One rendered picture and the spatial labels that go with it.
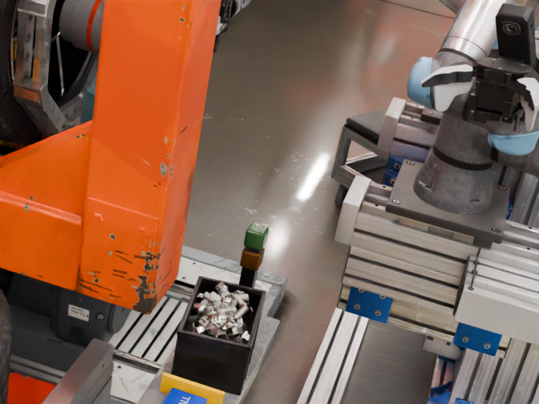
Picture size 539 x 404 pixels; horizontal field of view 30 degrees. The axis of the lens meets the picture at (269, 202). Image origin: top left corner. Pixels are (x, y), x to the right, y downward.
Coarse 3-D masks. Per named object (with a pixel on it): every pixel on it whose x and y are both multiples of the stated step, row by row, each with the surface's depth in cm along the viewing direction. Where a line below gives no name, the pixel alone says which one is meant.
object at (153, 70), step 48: (144, 0) 167; (192, 0) 165; (144, 48) 171; (192, 48) 171; (96, 96) 177; (144, 96) 175; (192, 96) 180; (96, 144) 182; (144, 144) 179; (192, 144) 189; (96, 192) 186; (144, 192) 183; (96, 240) 190; (144, 240) 187; (96, 288) 194; (144, 288) 191
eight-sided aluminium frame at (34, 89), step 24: (24, 0) 210; (48, 0) 209; (24, 24) 212; (48, 24) 213; (24, 48) 215; (48, 48) 216; (24, 72) 218; (96, 72) 259; (24, 96) 219; (48, 96) 223; (48, 120) 229; (72, 120) 242
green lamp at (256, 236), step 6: (252, 222) 206; (252, 228) 203; (258, 228) 204; (264, 228) 204; (246, 234) 203; (252, 234) 203; (258, 234) 202; (264, 234) 202; (246, 240) 204; (252, 240) 203; (258, 240) 203; (264, 240) 203; (246, 246) 204; (252, 246) 204; (258, 246) 203
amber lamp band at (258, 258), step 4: (244, 248) 206; (264, 248) 207; (244, 252) 205; (248, 252) 205; (252, 252) 205; (260, 252) 205; (244, 256) 205; (248, 256) 205; (252, 256) 205; (256, 256) 204; (260, 256) 205; (244, 260) 206; (248, 260) 205; (252, 260) 205; (256, 260) 205; (260, 260) 205; (240, 264) 206; (244, 264) 206; (248, 264) 206; (252, 264) 205; (256, 264) 205; (260, 264) 207; (248, 268) 206; (252, 268) 206; (256, 268) 206
